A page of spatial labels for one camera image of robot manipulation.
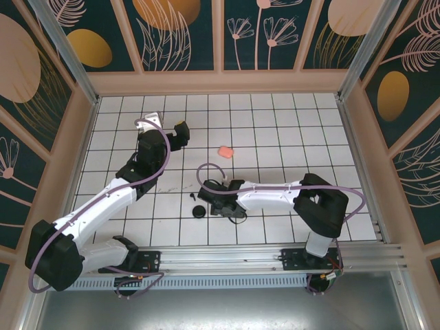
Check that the pink earbud charging case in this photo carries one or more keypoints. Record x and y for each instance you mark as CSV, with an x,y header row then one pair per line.
x,y
225,152

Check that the grey metal sheet panel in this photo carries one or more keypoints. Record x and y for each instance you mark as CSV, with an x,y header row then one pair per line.
x,y
220,309

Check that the aluminium frame post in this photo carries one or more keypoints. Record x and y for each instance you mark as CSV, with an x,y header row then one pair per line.
x,y
70,58
367,51

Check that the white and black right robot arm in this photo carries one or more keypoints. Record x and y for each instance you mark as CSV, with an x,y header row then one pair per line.
x,y
268,199

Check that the aluminium side rail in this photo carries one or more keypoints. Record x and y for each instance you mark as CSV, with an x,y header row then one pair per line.
x,y
351,137

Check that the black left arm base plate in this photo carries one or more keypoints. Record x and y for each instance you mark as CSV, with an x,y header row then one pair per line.
x,y
151,261

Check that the black earbud charging case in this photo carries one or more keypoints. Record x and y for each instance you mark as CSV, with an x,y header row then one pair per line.
x,y
199,211

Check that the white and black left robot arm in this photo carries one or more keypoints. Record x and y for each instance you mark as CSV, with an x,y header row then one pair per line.
x,y
99,209

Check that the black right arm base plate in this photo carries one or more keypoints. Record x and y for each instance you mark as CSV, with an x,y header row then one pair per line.
x,y
292,259

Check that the aluminium mounting rail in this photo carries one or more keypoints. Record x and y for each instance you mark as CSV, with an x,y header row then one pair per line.
x,y
220,258

